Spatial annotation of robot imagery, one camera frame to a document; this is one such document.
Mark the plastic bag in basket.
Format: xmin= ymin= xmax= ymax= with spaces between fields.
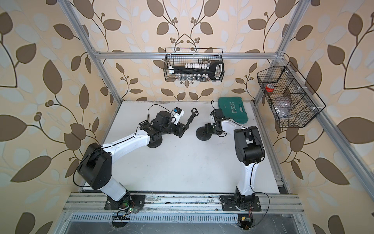
xmin=273 ymin=97 xmax=291 ymax=118

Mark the back wire basket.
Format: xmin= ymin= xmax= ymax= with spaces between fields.
xmin=163 ymin=47 xmax=225 ymax=82

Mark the socket set rack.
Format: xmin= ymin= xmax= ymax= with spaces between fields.
xmin=164 ymin=61 xmax=225 ymax=81

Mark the aluminium frame rail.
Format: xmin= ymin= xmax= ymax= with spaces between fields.
xmin=63 ymin=193 xmax=305 ymax=215

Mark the right wire basket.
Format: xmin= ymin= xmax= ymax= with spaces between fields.
xmin=257 ymin=61 xmax=326 ymax=128

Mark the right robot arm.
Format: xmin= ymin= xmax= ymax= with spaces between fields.
xmin=196 ymin=109 xmax=265 ymax=206

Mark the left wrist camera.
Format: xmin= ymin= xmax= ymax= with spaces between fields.
xmin=171 ymin=107 xmax=185 ymax=125

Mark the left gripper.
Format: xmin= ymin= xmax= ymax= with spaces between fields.
xmin=159 ymin=119 xmax=189 ymax=137

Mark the wire basket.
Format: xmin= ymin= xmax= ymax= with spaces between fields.
xmin=163 ymin=47 xmax=225 ymax=82
xmin=257 ymin=61 xmax=326 ymax=128

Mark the green tool case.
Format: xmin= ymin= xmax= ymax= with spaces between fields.
xmin=218 ymin=97 xmax=248 ymax=124

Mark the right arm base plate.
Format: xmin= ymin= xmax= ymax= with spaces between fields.
xmin=219 ymin=194 xmax=262 ymax=212

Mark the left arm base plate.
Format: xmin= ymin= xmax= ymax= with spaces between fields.
xmin=104 ymin=195 xmax=146 ymax=213

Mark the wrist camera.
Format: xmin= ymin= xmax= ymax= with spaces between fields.
xmin=209 ymin=115 xmax=215 ymax=125
xmin=171 ymin=107 xmax=185 ymax=125

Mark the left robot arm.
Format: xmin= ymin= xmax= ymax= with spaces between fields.
xmin=77 ymin=107 xmax=199 ymax=202

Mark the black round base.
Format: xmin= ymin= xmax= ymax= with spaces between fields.
xmin=147 ymin=138 xmax=163 ymax=148
xmin=196 ymin=127 xmax=212 ymax=141

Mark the red item in basket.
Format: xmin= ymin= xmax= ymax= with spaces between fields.
xmin=266 ymin=83 xmax=275 ymax=93

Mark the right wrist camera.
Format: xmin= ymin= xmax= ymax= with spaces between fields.
xmin=209 ymin=115 xmax=215 ymax=125

